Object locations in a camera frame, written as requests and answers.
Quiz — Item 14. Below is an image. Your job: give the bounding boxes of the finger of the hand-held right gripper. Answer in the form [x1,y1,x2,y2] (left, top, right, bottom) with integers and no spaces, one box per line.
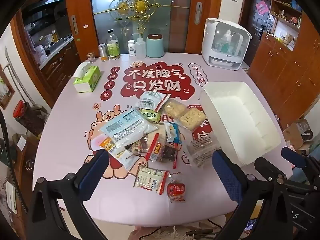
[281,147,320,195]

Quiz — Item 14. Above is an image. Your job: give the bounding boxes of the pink paper door decoration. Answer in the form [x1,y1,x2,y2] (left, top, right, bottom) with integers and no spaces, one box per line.
[256,0,269,14]

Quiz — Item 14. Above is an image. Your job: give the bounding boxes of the clear pack of beige crackers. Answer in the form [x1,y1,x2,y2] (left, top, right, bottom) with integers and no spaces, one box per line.
[179,107,207,131]
[164,99,188,119]

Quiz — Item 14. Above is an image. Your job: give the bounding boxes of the round red snack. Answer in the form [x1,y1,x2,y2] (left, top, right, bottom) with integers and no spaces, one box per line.
[166,172,187,203]

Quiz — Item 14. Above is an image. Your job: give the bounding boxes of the large white blue snack packet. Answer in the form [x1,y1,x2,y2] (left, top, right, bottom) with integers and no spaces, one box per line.
[100,110,158,147]

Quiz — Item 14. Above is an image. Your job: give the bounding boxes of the mixed nuts packet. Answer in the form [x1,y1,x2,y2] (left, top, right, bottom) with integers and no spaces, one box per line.
[125,137,150,155]

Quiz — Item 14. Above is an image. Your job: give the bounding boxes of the frosted glass door gold ornament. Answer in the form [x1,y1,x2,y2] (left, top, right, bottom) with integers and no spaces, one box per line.
[89,0,193,54]

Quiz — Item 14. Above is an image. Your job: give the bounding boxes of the clear plastic snack packet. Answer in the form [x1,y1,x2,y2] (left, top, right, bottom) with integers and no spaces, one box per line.
[186,135,220,168]

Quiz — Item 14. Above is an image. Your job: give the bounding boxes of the glass bottle green label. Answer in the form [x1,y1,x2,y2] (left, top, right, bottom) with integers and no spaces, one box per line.
[107,29,121,60]

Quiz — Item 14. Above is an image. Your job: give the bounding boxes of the teal canister brown lid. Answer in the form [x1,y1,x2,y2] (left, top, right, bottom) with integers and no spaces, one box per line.
[146,34,165,58]

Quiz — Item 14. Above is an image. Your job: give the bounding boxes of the white squeeze wash bottle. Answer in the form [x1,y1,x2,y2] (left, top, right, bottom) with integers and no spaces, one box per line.
[130,32,147,58]

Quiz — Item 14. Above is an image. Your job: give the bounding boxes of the dark entrance door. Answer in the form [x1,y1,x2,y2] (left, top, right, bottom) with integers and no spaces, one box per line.
[246,0,272,65]

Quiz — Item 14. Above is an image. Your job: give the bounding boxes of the green white tissue box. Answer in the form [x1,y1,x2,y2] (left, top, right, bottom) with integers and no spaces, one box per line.
[73,62,102,93]

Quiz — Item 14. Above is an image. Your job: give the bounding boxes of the yellow tin can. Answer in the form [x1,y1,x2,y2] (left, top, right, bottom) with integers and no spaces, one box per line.
[98,43,109,62]

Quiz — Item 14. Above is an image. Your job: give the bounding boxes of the dark snack packet red edges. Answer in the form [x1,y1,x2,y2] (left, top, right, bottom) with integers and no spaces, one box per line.
[146,133,180,169]

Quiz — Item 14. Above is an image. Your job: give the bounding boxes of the wooden kitchen cabinet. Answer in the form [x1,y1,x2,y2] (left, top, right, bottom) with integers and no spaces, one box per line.
[40,37,80,98]

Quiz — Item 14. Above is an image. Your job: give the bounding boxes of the silver door handle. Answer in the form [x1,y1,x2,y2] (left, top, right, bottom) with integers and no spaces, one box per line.
[195,2,202,25]
[70,15,78,36]

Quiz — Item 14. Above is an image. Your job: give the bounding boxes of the green snack packet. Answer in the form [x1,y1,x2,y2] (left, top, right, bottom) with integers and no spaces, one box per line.
[140,108,162,123]

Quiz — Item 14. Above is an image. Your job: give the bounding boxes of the red lid jar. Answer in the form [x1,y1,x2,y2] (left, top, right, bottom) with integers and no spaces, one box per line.
[13,100,45,135]

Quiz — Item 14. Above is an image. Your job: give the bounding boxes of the small blue snack packet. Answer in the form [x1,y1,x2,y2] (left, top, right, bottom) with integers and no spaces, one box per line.
[165,122,182,144]

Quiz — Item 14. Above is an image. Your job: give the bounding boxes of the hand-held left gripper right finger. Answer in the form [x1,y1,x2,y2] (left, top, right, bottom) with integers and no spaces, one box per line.
[212,149,294,240]

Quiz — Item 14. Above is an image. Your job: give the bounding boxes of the framed wall picture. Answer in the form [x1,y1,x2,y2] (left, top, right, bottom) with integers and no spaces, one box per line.
[0,66,15,110]

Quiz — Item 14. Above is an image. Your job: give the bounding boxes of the white countertop sterilizer cabinet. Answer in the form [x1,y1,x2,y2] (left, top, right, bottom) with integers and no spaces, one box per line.
[201,18,252,71]

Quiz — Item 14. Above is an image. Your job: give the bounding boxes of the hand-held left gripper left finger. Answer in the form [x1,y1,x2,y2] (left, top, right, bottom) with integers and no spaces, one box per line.
[26,149,112,240]

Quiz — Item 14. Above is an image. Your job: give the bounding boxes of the white snack packet red edge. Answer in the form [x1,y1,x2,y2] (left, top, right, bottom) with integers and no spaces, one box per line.
[133,164,169,195]

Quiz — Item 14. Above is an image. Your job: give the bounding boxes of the grey snack packet red edge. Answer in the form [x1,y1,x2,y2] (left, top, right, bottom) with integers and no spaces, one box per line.
[136,91,170,112]

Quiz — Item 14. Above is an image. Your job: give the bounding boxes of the cardboard box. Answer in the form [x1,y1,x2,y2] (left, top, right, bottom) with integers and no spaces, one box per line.
[282,119,315,153]

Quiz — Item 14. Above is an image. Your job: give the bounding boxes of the white plastic storage bin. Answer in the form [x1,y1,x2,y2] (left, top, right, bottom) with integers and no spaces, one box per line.
[199,81,282,166]

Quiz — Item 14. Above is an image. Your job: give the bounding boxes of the orange oat snack packet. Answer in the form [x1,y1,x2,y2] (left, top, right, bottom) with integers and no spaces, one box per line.
[99,137,135,169]

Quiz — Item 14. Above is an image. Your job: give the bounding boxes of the pink printed tablecloth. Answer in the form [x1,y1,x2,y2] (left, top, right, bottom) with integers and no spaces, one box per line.
[32,52,287,227]

